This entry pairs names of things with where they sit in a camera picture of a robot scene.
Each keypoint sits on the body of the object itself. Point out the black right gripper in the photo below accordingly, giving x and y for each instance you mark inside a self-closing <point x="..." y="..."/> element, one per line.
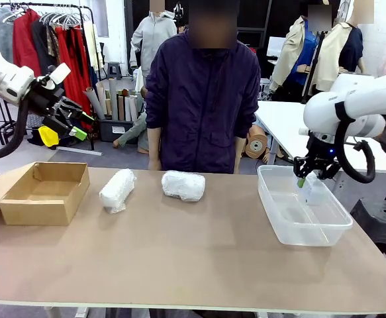
<point x="321" y="149"/>

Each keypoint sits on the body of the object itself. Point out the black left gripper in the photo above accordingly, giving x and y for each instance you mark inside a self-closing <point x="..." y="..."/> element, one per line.
<point x="45" y="96"/>

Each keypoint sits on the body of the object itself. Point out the elongated bubble-wrapped clock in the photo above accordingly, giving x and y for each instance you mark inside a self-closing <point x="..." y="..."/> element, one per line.
<point x="116" y="190"/>

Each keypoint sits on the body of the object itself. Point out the rounded bubble-wrapped clock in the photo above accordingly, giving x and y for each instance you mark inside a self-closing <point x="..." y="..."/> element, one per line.
<point x="183" y="186"/>

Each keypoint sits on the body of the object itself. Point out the person left forearm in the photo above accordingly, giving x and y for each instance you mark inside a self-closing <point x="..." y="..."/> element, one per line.
<point x="240" y="149"/>

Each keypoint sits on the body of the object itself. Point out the person right forearm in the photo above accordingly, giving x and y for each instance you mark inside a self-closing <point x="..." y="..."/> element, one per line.
<point x="154" y="144"/>

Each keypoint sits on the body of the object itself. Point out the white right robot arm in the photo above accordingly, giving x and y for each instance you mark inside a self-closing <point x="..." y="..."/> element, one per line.
<point x="325" y="109"/>

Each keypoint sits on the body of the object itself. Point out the person left hand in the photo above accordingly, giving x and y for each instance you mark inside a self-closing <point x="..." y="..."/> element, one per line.
<point x="239" y="167"/>

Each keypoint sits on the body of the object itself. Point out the person right hand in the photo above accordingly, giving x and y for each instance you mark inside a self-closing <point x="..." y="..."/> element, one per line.
<point x="155" y="165"/>

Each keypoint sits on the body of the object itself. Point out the slanted grey paper roll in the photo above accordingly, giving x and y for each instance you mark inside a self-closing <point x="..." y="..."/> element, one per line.
<point x="95" y="106"/>

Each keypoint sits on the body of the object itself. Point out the yellow bag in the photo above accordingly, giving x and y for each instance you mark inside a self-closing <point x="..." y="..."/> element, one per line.
<point x="48" y="136"/>

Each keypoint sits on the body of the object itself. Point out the beige paper roll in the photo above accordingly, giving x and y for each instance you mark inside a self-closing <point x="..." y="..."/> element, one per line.
<point x="101" y="94"/>

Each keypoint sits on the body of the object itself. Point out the black storage crate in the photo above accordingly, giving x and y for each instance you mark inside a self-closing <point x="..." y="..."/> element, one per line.
<point x="113" y="130"/>

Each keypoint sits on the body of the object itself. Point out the tall grey tube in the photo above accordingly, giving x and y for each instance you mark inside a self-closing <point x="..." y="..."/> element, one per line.
<point x="113" y="99"/>

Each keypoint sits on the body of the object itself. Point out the brown cardboard tube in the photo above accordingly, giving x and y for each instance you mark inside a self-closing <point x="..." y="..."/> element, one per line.
<point x="121" y="109"/>

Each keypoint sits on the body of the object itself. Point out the long red dress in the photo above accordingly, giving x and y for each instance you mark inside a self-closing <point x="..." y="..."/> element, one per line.
<point x="73" y="66"/>

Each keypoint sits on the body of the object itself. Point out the white paper tube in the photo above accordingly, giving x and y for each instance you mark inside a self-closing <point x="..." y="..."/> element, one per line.
<point x="127" y="109"/>
<point x="134" y="107"/>

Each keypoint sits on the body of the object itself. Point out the lying mannequin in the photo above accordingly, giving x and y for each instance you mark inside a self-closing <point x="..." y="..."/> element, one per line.
<point x="129" y="132"/>

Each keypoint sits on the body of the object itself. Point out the white work table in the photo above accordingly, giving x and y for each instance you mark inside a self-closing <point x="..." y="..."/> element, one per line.
<point x="278" y="122"/>

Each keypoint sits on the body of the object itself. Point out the clear plastic bin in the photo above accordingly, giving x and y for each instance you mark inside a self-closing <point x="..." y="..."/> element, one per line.
<point x="312" y="232"/>

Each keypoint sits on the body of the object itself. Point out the brown tape roll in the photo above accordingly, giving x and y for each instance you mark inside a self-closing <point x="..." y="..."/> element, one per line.
<point x="257" y="145"/>

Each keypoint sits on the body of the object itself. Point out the grey step stool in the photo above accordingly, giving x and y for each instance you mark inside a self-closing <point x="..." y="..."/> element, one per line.
<point x="114" y="66"/>

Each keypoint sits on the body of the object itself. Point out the cream hanging garment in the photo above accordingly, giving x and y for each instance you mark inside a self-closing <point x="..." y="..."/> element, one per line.
<point x="90" y="43"/>

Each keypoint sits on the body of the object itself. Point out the black hanging garment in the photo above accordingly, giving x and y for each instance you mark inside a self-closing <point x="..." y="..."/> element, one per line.
<point x="40" y="43"/>

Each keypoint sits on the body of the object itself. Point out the black plastic stool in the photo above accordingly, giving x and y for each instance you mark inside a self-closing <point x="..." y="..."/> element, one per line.
<point x="384" y="225"/>

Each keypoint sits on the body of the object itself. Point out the red jacket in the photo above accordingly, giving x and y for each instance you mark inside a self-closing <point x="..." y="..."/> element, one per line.
<point x="24" y="39"/>

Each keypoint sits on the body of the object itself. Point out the white perforated box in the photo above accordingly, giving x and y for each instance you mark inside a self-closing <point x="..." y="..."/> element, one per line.
<point x="265" y="89"/>

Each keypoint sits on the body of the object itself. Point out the open brown cardboard box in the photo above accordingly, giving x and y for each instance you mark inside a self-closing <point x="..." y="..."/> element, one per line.
<point x="33" y="212"/>

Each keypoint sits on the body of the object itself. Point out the black tripod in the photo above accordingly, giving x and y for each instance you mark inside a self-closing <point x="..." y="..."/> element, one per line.
<point x="313" y="64"/>

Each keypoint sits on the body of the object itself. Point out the black metal clothes rack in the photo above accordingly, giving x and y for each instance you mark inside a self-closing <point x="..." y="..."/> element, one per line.
<point x="50" y="4"/>

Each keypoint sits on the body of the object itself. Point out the mannequin in beige coat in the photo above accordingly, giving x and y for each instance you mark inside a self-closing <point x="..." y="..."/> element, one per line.
<point x="292" y="49"/>

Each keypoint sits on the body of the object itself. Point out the mannequin in cream jacket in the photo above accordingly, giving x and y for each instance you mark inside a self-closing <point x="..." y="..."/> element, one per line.
<point x="335" y="46"/>

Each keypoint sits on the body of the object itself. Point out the person in purple jacket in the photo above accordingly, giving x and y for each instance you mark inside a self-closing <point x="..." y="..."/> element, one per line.
<point x="202" y="106"/>

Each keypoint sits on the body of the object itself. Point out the white monitor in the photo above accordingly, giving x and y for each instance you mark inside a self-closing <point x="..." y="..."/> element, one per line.
<point x="275" y="46"/>

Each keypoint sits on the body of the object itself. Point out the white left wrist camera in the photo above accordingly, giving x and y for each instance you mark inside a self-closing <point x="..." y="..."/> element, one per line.
<point x="60" y="73"/>

